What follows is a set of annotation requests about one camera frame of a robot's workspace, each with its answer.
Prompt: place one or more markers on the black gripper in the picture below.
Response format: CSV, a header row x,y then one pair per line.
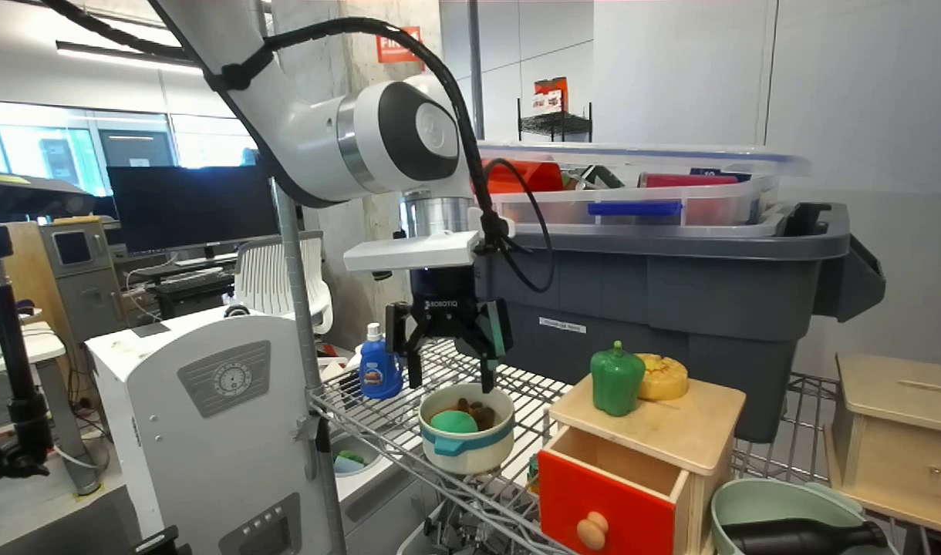
x,y
448,297

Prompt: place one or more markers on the turquoise ball toy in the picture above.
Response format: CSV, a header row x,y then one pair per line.
x,y
454,420

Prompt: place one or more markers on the white pot with teal band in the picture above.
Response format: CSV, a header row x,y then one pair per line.
x,y
471,452

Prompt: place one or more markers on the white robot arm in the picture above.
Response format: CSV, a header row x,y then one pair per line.
x,y
304,135

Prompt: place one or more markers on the orange red plastic object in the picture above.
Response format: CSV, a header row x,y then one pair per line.
x,y
534,178

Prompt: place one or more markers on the wooden chest with red drawer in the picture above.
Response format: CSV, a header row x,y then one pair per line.
x,y
654,434

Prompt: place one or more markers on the blue detergent bottle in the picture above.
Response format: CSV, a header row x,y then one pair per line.
x,y
380,369

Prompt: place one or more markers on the brown toy food piece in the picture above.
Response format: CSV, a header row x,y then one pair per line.
x,y
479,414

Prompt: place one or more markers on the green toy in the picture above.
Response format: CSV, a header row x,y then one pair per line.
x,y
351,462

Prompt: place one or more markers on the green toy pepper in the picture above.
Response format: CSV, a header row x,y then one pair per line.
x,y
616,380

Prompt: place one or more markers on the white chair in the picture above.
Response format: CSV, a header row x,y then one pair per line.
x,y
268,281

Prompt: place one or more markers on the yellow toy pepper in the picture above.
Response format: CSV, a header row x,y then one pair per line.
x,y
662,379

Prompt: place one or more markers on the clear plastic storage bin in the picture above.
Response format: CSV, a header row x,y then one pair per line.
x,y
643,202

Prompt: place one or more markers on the black shelf with red sign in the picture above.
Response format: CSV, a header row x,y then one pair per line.
x,y
556,119

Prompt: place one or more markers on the grey plastic tote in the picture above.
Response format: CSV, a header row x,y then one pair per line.
x,y
694,297

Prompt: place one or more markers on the white grey machine housing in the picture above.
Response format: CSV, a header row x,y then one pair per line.
x,y
212,443

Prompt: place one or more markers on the black computer monitor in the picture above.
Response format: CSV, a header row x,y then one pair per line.
x,y
192,216

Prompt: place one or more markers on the beige equipment cabinet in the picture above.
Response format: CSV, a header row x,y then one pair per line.
x,y
71,273

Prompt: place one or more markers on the black stand pole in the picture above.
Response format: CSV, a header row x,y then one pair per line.
x,y
15,380

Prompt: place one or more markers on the light wooden box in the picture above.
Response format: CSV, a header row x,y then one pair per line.
x,y
903,443

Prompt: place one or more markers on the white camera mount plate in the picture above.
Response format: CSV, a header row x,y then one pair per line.
x,y
412,251

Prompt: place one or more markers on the red wall sign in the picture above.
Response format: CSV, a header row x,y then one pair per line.
x,y
392,52

